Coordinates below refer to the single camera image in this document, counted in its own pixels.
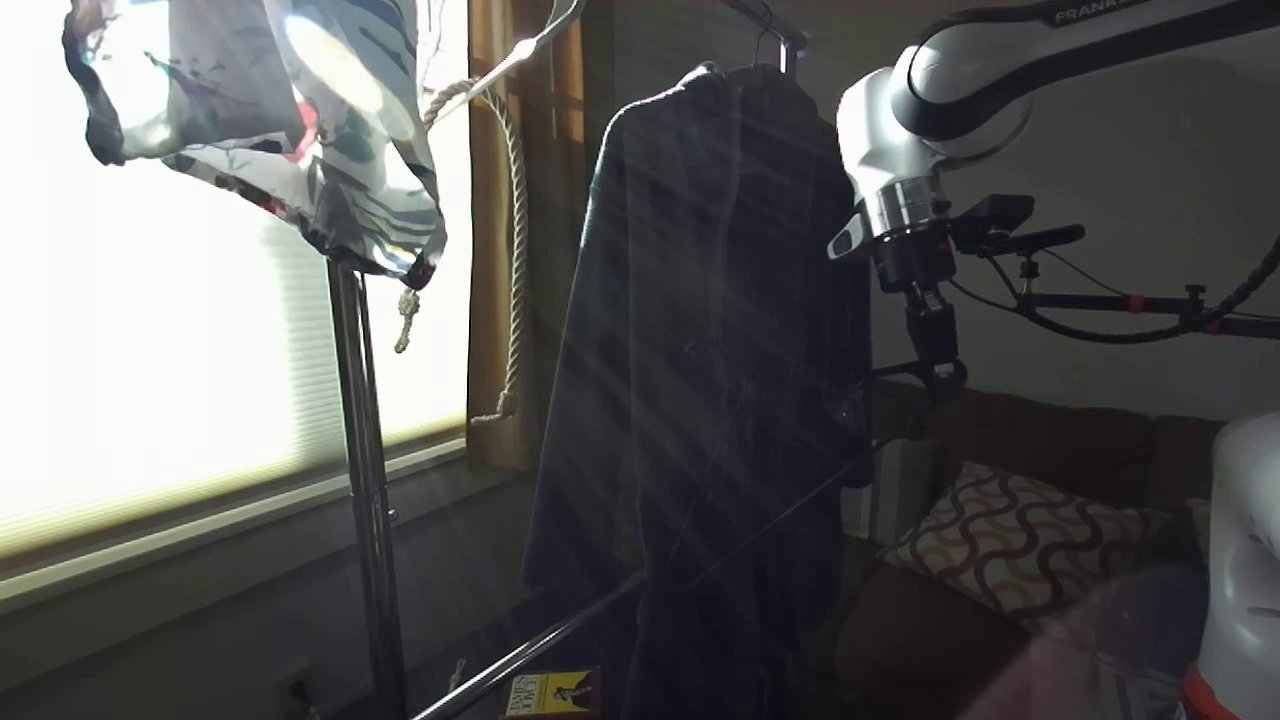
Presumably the brown sofa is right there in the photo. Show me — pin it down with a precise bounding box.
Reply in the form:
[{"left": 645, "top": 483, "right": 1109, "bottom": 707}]
[{"left": 833, "top": 381, "right": 1235, "bottom": 720}]

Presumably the grey window sill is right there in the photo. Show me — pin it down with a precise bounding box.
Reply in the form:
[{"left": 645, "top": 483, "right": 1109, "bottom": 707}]
[{"left": 0, "top": 425, "right": 523, "bottom": 614}]

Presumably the brown white patterned pillow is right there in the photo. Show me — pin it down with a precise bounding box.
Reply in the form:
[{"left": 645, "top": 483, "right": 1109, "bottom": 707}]
[{"left": 878, "top": 456, "right": 1175, "bottom": 633}]

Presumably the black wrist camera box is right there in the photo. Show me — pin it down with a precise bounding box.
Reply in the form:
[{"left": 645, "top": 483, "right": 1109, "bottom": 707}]
[{"left": 949, "top": 190, "right": 1041, "bottom": 258}]

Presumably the white cord tassel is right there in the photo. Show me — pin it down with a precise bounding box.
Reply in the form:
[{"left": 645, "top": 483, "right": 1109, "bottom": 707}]
[{"left": 386, "top": 279, "right": 425, "bottom": 359}]

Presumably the chrome rack upright pole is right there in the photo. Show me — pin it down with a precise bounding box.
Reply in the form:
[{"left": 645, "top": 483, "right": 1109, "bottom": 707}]
[{"left": 325, "top": 256, "right": 410, "bottom": 720}]

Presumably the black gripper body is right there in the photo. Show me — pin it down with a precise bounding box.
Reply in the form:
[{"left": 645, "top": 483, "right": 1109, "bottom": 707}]
[{"left": 872, "top": 216, "right": 961, "bottom": 296}]

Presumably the dark blue velvet robe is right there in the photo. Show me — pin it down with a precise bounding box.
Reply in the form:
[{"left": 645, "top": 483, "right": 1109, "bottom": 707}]
[{"left": 523, "top": 61, "right": 878, "bottom": 720}]

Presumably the tan curtain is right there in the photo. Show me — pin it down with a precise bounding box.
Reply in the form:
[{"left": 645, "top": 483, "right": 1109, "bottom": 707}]
[{"left": 467, "top": 0, "right": 590, "bottom": 474}]

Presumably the black bar camera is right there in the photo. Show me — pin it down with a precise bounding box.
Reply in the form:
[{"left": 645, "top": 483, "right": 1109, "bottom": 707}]
[{"left": 1005, "top": 221, "right": 1093, "bottom": 258}]

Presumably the patterned white fabric garment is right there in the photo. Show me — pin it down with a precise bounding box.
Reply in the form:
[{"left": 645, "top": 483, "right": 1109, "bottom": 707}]
[{"left": 59, "top": 0, "right": 453, "bottom": 292}]

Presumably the chrome rack lower rail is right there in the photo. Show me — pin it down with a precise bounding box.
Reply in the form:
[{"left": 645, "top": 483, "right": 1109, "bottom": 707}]
[{"left": 410, "top": 565, "right": 653, "bottom": 720}]

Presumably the white twisted cord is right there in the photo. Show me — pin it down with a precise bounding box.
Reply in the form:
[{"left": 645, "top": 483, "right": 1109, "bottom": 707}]
[{"left": 419, "top": 0, "right": 590, "bottom": 429}]

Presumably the white window blind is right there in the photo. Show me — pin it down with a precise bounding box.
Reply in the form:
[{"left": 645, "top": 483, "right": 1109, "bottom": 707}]
[{"left": 0, "top": 0, "right": 476, "bottom": 556}]

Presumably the pink blanket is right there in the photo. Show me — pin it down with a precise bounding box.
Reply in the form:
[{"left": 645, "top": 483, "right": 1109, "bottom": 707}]
[{"left": 955, "top": 556, "right": 1211, "bottom": 720}]

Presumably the hanger carrying robe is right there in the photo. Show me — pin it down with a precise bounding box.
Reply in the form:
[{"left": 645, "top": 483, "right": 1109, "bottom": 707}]
[{"left": 745, "top": 30, "right": 821, "bottom": 95}]

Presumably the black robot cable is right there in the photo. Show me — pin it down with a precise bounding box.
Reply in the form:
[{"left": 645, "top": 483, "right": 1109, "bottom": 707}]
[{"left": 951, "top": 235, "right": 1280, "bottom": 346}]

